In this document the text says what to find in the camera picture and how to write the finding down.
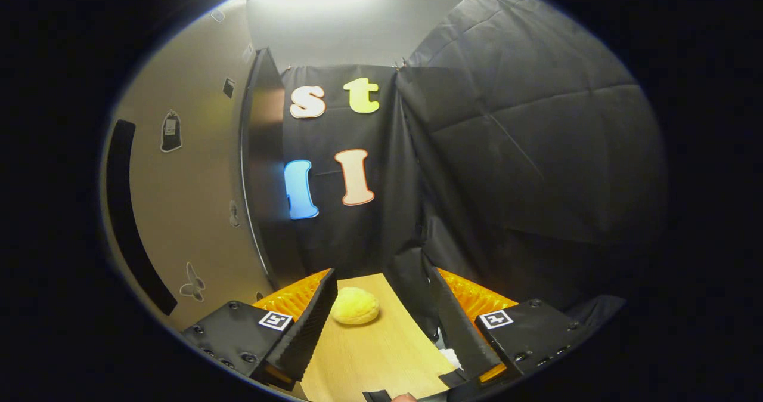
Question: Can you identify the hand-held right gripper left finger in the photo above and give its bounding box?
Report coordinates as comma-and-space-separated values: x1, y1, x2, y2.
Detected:
181, 268, 339, 391

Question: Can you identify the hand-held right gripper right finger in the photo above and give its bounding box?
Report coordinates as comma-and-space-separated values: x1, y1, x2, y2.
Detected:
423, 265, 591, 389

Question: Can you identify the black cabinet door handle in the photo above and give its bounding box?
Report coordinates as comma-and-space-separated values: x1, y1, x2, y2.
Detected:
106, 119, 178, 316

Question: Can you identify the white crumpled object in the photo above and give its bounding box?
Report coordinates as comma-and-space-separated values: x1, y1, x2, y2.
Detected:
438, 345, 463, 370

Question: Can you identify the yellow soft lumpy toy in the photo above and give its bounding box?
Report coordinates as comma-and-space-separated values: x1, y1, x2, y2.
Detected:
331, 287, 381, 326

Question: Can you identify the black backdrop cloth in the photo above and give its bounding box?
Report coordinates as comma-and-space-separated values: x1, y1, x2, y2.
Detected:
280, 0, 668, 343

